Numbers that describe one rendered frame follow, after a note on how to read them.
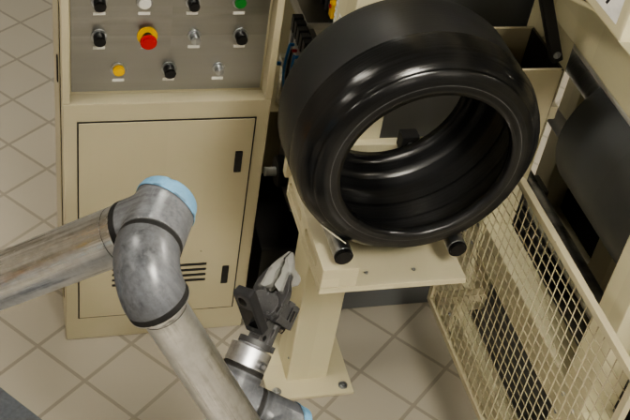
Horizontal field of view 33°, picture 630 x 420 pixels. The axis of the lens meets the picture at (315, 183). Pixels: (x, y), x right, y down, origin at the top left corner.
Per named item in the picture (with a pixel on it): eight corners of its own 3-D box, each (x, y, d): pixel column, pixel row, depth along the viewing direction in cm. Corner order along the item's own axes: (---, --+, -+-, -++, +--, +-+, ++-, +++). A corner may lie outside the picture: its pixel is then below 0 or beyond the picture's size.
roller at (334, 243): (300, 156, 265) (318, 153, 266) (301, 170, 268) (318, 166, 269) (334, 253, 240) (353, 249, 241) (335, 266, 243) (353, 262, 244)
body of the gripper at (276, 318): (276, 296, 232) (252, 348, 229) (254, 283, 225) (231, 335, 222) (302, 306, 227) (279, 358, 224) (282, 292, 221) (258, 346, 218)
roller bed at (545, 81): (455, 119, 290) (480, 26, 271) (504, 118, 294) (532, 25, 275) (479, 165, 275) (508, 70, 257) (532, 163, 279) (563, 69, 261)
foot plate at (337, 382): (251, 336, 340) (252, 331, 338) (332, 329, 347) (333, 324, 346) (268, 402, 320) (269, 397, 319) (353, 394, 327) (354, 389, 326)
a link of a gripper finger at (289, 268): (302, 260, 230) (284, 298, 228) (288, 249, 226) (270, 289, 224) (313, 263, 228) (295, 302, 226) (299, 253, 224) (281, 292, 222)
